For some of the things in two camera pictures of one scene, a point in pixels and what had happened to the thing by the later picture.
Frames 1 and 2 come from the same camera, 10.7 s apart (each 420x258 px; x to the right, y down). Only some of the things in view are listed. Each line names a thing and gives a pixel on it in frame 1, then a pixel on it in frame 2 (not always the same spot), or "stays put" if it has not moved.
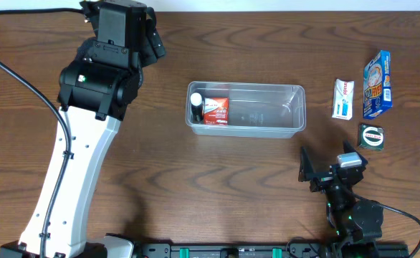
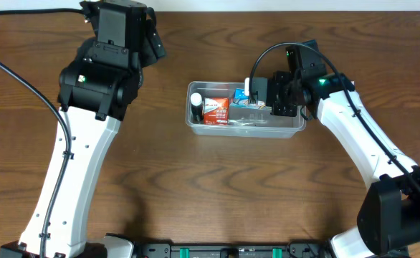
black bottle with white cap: [197, 107] stays put
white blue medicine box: [348, 160] → [259, 89]
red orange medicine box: [216, 110] stays put
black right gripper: [326, 179] → [286, 96]
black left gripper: [154, 42] stays put
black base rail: [275, 250] stays put
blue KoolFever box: [377, 84] → [239, 97]
